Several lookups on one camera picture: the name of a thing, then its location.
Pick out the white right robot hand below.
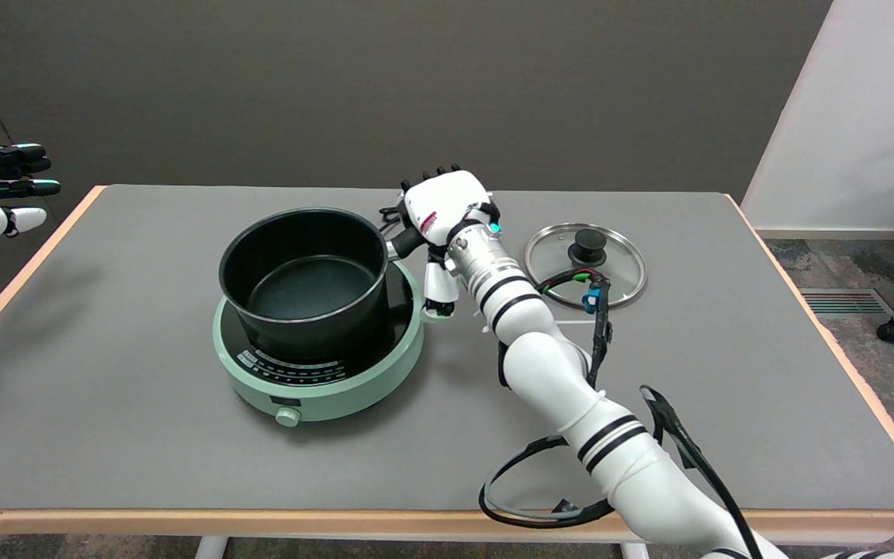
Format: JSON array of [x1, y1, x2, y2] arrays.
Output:
[[399, 165, 502, 321]]

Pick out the black soup pot with handle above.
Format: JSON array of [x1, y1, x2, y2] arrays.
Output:
[[219, 207, 426, 362]]

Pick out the glass pot lid black knob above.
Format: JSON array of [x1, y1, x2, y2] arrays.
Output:
[[525, 222, 648, 311]]

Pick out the green round induction cooker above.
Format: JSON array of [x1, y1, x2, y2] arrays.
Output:
[[212, 260, 424, 428]]

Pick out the metal floor vent grille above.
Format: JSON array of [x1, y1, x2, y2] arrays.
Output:
[[799, 288, 894, 317]]

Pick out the robot cable with blue connector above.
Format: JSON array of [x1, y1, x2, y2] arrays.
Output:
[[536, 268, 612, 389]]

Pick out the black taped robot cable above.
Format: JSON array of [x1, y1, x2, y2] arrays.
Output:
[[639, 384, 762, 559]]

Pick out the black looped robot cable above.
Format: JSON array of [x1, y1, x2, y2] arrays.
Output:
[[479, 435, 617, 530]]

